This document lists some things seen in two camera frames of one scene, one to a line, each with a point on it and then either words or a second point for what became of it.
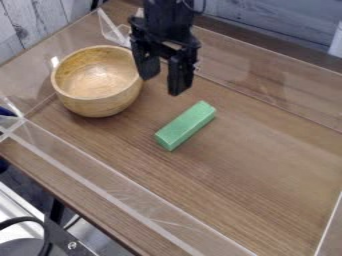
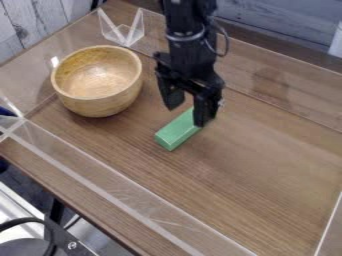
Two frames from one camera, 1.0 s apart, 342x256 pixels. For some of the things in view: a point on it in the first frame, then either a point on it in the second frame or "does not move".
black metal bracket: [63, 240] does not move
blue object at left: [7, 112] does not move
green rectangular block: [184, 126] does not move
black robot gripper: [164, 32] to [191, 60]
